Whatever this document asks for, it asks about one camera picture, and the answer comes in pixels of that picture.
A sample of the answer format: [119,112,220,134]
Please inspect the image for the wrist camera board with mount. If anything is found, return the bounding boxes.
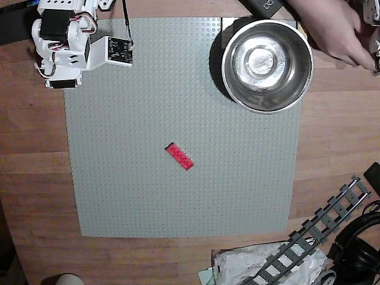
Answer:
[88,36,134,68]

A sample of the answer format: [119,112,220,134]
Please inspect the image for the person's hand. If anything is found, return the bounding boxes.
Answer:
[289,0,376,71]

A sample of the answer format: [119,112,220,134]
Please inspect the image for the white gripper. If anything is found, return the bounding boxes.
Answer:
[34,37,90,90]

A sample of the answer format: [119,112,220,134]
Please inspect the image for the black device with white logo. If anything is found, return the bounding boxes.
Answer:
[242,0,287,18]

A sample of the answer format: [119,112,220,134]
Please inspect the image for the black flat object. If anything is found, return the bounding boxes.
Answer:
[363,162,380,191]

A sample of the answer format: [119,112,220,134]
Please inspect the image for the grey round wheel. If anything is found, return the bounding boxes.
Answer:
[319,269,338,285]

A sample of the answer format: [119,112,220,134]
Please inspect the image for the black headphones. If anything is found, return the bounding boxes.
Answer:
[326,200,380,285]

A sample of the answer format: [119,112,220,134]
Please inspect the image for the grey toy train track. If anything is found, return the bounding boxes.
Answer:
[237,175,372,285]

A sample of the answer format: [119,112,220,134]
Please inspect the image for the black box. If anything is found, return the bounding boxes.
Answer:
[0,2,41,46]

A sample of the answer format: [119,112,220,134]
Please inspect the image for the stainless steel bowl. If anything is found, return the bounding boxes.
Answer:
[221,19,315,115]

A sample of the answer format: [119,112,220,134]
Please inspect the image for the grey lego baseplate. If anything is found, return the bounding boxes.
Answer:
[64,17,303,238]

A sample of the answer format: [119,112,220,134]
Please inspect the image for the crumpled white plastic bag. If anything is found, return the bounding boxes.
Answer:
[212,242,329,285]

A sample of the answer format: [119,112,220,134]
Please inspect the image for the white cylindrical object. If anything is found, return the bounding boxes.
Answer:
[41,273,85,285]

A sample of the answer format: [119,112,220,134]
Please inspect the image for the pale green paper sheet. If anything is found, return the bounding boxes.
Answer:
[198,266,217,285]

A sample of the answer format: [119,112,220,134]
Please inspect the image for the black camera cable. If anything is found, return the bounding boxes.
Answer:
[121,0,134,49]

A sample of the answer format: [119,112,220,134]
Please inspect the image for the red lego block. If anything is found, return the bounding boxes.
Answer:
[165,142,195,172]

